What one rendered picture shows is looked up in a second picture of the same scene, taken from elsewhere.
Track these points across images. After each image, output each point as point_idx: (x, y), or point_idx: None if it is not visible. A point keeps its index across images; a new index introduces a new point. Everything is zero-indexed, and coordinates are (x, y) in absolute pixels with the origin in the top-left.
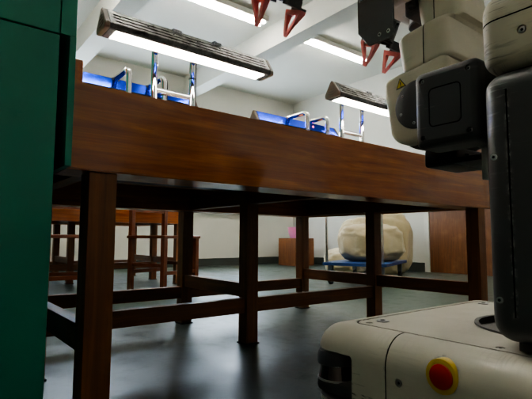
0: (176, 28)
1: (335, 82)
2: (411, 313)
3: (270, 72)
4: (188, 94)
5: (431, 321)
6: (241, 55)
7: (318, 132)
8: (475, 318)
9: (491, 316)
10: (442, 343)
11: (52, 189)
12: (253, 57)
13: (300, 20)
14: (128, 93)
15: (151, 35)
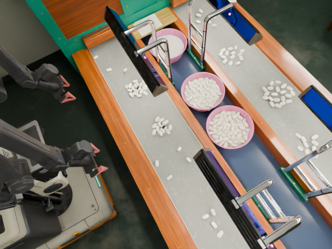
0: (124, 32)
1: (200, 152)
2: (83, 172)
3: (152, 94)
4: (165, 55)
5: (70, 171)
6: (143, 70)
7: (113, 137)
8: (70, 185)
9: (70, 190)
10: None
11: (79, 72)
12: (150, 77)
13: (64, 102)
14: (77, 66)
15: (113, 32)
